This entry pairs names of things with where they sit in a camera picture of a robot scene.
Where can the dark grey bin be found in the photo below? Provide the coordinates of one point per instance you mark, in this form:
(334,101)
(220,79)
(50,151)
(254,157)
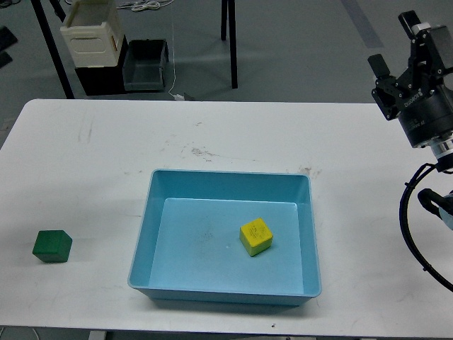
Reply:
(144,65)

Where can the yellow block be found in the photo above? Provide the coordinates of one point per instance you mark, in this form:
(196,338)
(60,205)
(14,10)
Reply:
(255,236)

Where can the green block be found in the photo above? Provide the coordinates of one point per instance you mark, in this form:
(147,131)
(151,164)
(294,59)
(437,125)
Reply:
(52,246)

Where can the black stand leg left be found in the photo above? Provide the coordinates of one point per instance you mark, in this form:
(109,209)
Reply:
(52,48)

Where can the blue plastic box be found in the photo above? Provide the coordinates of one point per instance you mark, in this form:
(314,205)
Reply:
(188,246)

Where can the black stand legs centre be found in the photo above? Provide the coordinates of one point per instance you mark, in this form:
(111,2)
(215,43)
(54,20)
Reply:
(228,30)

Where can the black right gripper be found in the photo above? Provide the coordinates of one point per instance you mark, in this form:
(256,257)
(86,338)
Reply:
(419,98)

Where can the black crate base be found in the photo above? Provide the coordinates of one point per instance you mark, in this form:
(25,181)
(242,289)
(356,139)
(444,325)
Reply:
(100,81)

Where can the cream plastic crate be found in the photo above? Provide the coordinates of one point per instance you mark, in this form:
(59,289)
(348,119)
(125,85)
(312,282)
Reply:
(93,33)

